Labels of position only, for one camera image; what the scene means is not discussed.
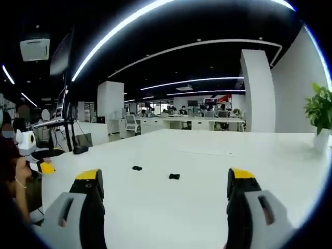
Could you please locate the black pouch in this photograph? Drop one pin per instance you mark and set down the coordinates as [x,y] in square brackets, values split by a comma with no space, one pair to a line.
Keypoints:
[80,150]

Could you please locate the black plastic buckle part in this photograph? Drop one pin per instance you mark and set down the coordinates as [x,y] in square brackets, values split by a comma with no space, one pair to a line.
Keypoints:
[174,176]
[137,167]

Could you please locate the person's left hand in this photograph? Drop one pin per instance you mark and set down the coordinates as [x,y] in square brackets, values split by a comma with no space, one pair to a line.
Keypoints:
[22,168]

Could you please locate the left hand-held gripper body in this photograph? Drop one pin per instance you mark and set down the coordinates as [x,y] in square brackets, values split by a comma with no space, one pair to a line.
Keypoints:
[26,142]

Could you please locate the ceiling air conditioner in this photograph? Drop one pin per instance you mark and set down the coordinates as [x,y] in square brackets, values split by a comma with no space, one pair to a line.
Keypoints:
[35,49]

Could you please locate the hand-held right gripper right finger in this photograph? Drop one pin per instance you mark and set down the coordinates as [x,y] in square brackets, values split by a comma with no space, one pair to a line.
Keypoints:
[249,207]

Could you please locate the long ceiling light strip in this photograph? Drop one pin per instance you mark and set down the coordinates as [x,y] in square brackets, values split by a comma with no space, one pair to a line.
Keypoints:
[109,39]

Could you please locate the green potted plant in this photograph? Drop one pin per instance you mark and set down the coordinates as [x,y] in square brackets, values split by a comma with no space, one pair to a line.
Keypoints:
[320,106]

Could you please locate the row of white desks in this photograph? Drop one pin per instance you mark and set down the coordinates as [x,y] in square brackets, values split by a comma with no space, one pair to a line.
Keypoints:
[181,122]

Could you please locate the dark desk monitor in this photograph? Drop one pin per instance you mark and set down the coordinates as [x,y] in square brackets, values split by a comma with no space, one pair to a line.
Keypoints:
[192,103]

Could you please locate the white plant pot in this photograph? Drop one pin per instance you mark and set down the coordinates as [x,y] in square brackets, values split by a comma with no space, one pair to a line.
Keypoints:
[321,141]

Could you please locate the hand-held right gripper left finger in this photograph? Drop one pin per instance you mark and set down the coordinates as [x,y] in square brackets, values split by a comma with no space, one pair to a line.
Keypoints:
[77,207]

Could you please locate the silver laptop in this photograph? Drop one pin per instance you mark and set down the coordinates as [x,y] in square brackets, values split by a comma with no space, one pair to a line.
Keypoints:
[61,103]

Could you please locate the white wristband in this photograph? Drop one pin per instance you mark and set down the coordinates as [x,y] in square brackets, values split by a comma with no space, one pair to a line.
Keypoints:
[21,184]

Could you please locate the black laptop stand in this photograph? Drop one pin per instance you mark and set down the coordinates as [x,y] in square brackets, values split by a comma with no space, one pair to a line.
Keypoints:
[68,135]

